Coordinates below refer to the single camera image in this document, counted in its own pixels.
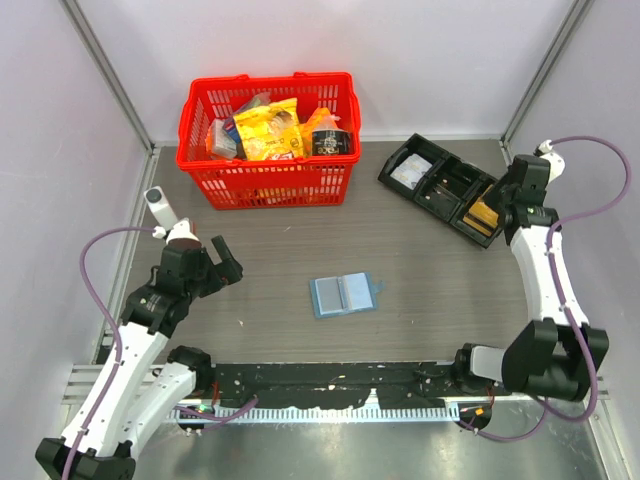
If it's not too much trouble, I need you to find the red plastic shopping basket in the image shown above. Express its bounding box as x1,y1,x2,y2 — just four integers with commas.
176,72,361,210

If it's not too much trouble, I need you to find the white bottle grey cap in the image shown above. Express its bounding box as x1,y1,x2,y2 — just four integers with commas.
144,186,179,231

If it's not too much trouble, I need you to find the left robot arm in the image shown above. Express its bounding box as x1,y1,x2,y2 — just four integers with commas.
35,235,243,479

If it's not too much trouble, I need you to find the gold cards stack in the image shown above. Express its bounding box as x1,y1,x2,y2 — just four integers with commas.
463,196,499,237

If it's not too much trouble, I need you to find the white cards stack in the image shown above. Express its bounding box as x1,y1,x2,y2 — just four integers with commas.
390,154,432,190

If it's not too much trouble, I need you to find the black round tin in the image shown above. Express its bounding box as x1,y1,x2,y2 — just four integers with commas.
311,129,352,156

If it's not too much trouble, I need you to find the black three-compartment tray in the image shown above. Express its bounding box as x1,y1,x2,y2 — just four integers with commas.
378,134,502,248

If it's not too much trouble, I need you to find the yellow chips bag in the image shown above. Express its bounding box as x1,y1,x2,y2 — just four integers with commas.
234,98,304,161

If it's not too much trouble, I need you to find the orange snack bag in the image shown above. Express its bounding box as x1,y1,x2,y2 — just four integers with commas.
300,107,339,150

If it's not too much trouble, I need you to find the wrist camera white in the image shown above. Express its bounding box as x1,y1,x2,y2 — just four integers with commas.
534,140,566,184
151,218,199,244

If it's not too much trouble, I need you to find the grey small box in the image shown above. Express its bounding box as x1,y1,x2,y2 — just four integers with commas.
205,119,237,159

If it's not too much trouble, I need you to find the blue card holder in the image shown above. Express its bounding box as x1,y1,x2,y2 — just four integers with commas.
309,272,385,319

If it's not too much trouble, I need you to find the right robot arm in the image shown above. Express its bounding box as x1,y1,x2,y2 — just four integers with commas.
451,151,609,401

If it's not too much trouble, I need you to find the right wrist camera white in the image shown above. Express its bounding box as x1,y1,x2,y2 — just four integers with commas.
534,140,566,184

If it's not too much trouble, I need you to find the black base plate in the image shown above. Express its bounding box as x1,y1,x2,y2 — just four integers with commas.
187,361,509,410

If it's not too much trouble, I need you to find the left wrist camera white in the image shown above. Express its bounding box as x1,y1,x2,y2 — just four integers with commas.
151,218,199,244

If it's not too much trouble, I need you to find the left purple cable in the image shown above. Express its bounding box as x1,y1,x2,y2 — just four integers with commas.
59,225,259,480

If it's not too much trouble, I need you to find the slotted cable duct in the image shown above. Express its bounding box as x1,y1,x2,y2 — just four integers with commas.
169,403,460,425

